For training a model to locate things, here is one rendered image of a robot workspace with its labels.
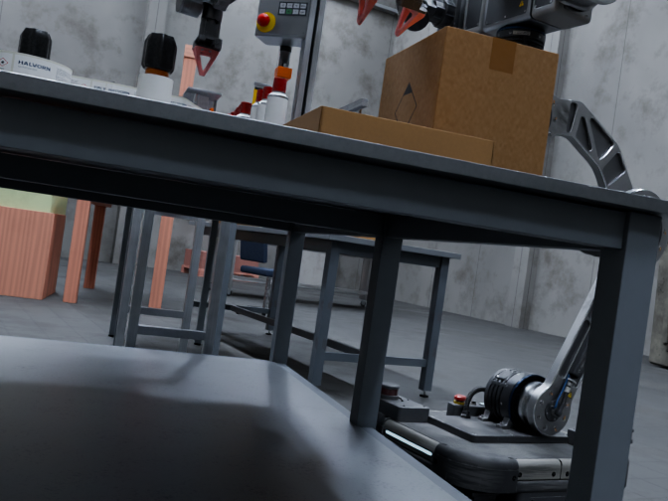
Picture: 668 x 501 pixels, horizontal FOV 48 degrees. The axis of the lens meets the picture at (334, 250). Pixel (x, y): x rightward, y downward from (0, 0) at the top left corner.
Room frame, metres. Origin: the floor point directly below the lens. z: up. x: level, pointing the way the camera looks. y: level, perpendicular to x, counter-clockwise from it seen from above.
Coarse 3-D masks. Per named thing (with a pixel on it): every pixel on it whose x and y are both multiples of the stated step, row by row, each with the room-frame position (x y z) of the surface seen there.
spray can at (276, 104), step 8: (280, 80) 1.83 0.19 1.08; (272, 88) 1.84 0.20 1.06; (280, 88) 1.83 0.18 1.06; (272, 96) 1.82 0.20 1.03; (280, 96) 1.82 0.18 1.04; (272, 104) 1.82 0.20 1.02; (280, 104) 1.82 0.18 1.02; (272, 112) 1.82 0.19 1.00; (280, 112) 1.83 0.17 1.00; (264, 120) 1.83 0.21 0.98; (272, 120) 1.82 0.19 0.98; (280, 120) 1.83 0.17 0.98
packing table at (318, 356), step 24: (240, 240) 5.69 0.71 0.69; (264, 240) 4.44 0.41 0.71; (312, 240) 3.90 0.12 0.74; (336, 240) 3.66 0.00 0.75; (360, 240) 3.72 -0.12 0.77; (336, 264) 3.71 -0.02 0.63; (432, 264) 4.00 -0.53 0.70; (432, 288) 4.05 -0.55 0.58; (240, 312) 5.51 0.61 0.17; (264, 312) 5.82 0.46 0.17; (432, 312) 4.03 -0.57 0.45; (312, 336) 4.49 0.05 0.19; (432, 336) 4.02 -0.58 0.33; (312, 360) 3.72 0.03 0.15; (336, 360) 3.76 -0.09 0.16; (408, 360) 3.97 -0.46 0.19; (432, 360) 4.03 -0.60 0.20; (312, 384) 3.70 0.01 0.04
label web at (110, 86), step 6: (108, 84) 2.10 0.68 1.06; (114, 84) 2.10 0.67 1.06; (120, 84) 2.11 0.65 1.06; (108, 90) 2.10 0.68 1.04; (114, 90) 2.11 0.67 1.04; (120, 90) 2.11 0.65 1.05; (126, 90) 2.12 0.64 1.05; (132, 90) 2.12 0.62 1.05; (174, 96) 2.17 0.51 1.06; (174, 102) 2.17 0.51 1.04; (180, 102) 2.18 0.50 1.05; (186, 102) 2.19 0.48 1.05; (192, 102) 2.24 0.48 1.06
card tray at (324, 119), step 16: (320, 112) 0.99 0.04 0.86; (336, 112) 1.00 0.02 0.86; (352, 112) 1.01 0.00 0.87; (304, 128) 1.06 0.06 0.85; (320, 128) 0.99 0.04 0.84; (336, 128) 1.00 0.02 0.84; (352, 128) 1.01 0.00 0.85; (368, 128) 1.01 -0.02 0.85; (384, 128) 1.02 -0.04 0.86; (400, 128) 1.03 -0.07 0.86; (416, 128) 1.03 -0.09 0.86; (432, 128) 1.04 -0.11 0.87; (384, 144) 1.02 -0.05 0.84; (400, 144) 1.03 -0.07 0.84; (416, 144) 1.04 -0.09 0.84; (432, 144) 1.04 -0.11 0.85; (448, 144) 1.05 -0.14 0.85; (464, 144) 1.06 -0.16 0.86; (480, 144) 1.07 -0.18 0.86; (464, 160) 1.06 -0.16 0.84; (480, 160) 1.07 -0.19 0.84
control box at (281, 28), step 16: (272, 0) 2.21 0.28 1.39; (288, 0) 2.20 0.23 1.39; (304, 0) 2.19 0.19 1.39; (272, 16) 2.21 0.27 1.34; (288, 16) 2.20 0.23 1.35; (304, 16) 2.18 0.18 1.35; (256, 32) 2.23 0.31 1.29; (272, 32) 2.21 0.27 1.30; (288, 32) 2.20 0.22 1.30; (304, 32) 2.18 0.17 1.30
